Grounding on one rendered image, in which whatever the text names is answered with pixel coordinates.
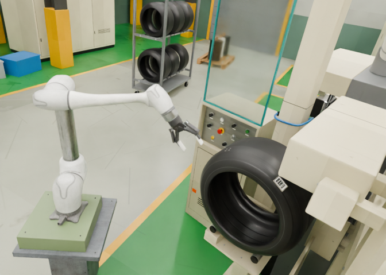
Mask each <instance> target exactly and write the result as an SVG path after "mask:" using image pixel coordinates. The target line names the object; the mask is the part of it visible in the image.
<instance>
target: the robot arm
mask: <svg viewBox="0 0 386 275"><path fill-rule="evenodd" d="M32 98H33V104H34V105H35V106H36V107H38V108H41V109H44V110H53V111H55V115H56V122H57V128H58V132H59V138H60V145H61V151H62V155H63V156H62V157H61V159H60V161H59V164H60V171H59V173H60V175H59V176H58V177H57V178H56V179H55V181H54V183H53V186H52V193H53V201H54V204H55V207H56V209H55V210H54V212H53V213H52V214H51V215H50V216H49V219H50V220H59V221H58V223H57V225H59V226H61V225H62V224H63V223H64V222H65V221H67V222H72V223H78V221H79V218H80V216H81V214H82V212H83V211H84V209H85V207H86V206H87V205H88V201H82V189H83V183H84V180H85V178H86V173H87V163H86V161H85V159H84V157H83V156H82V155H81V154H80V153H79V149H78V141H77V136H76V127H75V119H74V111H73V109H79V108H84V107H92V106H106V105H112V104H123V103H145V104H146V105H147V106H149V107H154V108H155V109H156V111H158V112H159V113H160V114H161V116H162V117H163V118H164V120H165V121H166V122H168V123H169V125H170V126H171V127H170V128H169V131H170V134H171V138H172V142H173V143H174V142H175V143H177V144H178V146H179V147H181V149H182V150H183V151H185V150H186V147H185V146H184V145H183V143H182V142H181V140H179V133H180V132H181V131H187V132H189V133H191V134H194V136H195V138H196V139H197V141H198V142H199V143H200V145H202V144H203V141H202V139H201V136H200V135H199V132H200V130H199V129H198V128H197V127H195V126H194V125H192V124H190V123H189V121H188V120H186V121H185V122H183V121H182V119H181V118H180V116H179V115H178V113H179V112H178V111H177V109H176V108H175V107H174V105H173V103H172V101H171V99H170V97H169V95H168V94H167V92H166V91H165V90H164V89H163V88H162V87H161V86H160V85H158V84H154V85H152V86H150V87H149V88H148V89H147V90H146V91H145V92H142V93H134V94H86V93H82V92H76V91H75V83H74V81H73V80H72V78H71V77H69V76H68V75H56V76H54V77H53V78H51V79H50V80H49V82H48V83H47V84H46V86H45V87H44V88H43V89H42V90H38V91H36V92H35V93H34V94H33V97H32ZM174 130H175V133H174Z"/></svg>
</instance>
